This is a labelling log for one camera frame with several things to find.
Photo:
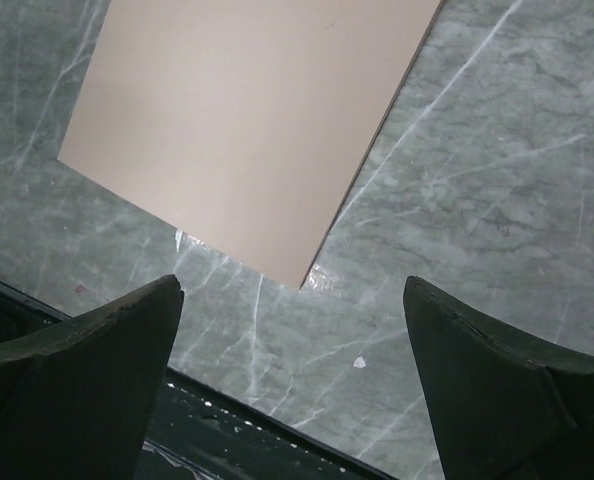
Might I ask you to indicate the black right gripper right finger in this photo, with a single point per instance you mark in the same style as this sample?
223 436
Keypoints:
503 404

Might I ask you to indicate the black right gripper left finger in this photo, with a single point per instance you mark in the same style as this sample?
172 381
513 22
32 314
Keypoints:
76 396

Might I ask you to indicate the brown paper folder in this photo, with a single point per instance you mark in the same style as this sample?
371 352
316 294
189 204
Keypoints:
242 123

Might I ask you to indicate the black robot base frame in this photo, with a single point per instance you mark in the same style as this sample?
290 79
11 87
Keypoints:
195 432

